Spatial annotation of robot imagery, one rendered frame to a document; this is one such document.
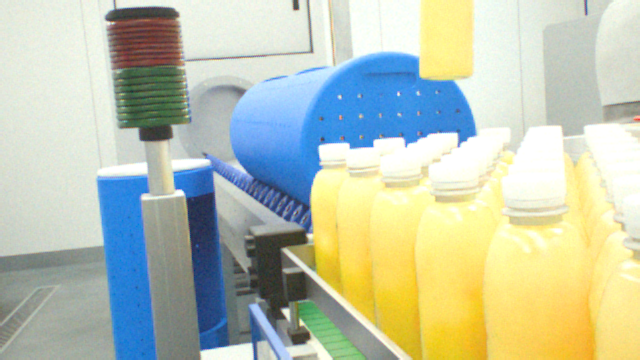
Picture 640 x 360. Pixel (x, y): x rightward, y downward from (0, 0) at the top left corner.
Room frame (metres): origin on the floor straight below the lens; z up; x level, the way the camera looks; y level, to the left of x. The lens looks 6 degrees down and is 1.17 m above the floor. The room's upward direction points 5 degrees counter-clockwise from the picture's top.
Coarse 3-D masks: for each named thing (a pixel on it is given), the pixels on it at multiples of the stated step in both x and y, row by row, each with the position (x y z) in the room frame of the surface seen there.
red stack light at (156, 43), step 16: (112, 32) 0.68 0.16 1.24; (128, 32) 0.67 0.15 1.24; (144, 32) 0.67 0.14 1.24; (160, 32) 0.67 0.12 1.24; (176, 32) 0.69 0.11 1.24; (112, 48) 0.68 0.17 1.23; (128, 48) 0.67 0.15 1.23; (144, 48) 0.67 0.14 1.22; (160, 48) 0.67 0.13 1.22; (176, 48) 0.69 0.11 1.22; (112, 64) 0.68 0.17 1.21; (128, 64) 0.67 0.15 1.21; (144, 64) 0.67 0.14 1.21; (160, 64) 0.67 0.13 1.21; (176, 64) 0.68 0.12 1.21
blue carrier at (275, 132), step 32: (352, 64) 1.19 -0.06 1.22; (384, 64) 1.20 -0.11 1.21; (416, 64) 1.21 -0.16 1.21; (256, 96) 1.76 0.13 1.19; (288, 96) 1.38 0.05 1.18; (320, 96) 1.17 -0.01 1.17; (352, 96) 1.19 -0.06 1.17; (384, 96) 1.20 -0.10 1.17; (416, 96) 1.21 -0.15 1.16; (448, 96) 1.22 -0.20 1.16; (256, 128) 1.59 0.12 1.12; (288, 128) 1.27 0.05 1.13; (320, 128) 1.17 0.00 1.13; (352, 128) 1.18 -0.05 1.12; (384, 128) 1.20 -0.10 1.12; (416, 128) 1.21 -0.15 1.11; (448, 128) 1.22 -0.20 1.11; (256, 160) 1.64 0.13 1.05; (288, 160) 1.27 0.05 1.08; (320, 160) 1.17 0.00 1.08; (288, 192) 1.46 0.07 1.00
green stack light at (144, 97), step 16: (128, 80) 0.67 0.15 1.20; (144, 80) 0.67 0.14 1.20; (160, 80) 0.67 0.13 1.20; (176, 80) 0.68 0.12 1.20; (128, 96) 0.67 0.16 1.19; (144, 96) 0.67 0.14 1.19; (160, 96) 0.67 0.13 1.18; (176, 96) 0.68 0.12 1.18; (128, 112) 0.67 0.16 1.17; (144, 112) 0.67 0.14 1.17; (160, 112) 0.67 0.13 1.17; (176, 112) 0.68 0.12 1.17
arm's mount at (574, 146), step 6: (564, 138) 1.71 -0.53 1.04; (570, 138) 1.67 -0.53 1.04; (576, 138) 1.64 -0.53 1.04; (582, 138) 1.62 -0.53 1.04; (564, 144) 1.70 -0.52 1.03; (570, 144) 1.67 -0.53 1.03; (576, 144) 1.64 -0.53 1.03; (582, 144) 1.62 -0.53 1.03; (564, 150) 1.70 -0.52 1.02; (570, 150) 1.67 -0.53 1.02; (576, 150) 1.64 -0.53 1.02; (582, 150) 1.62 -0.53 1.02; (570, 156) 1.67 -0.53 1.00; (576, 156) 1.65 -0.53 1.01
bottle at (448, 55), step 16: (432, 0) 1.06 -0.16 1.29; (448, 0) 1.05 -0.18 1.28; (464, 0) 1.05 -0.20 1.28; (432, 16) 1.06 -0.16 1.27; (448, 16) 1.05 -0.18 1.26; (464, 16) 1.05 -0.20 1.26; (432, 32) 1.05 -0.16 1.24; (448, 32) 1.05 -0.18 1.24; (464, 32) 1.05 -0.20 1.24; (432, 48) 1.05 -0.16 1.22; (448, 48) 1.04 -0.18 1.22; (464, 48) 1.05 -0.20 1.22; (432, 64) 1.05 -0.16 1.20; (448, 64) 1.04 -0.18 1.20; (464, 64) 1.05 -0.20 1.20; (432, 80) 1.10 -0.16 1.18
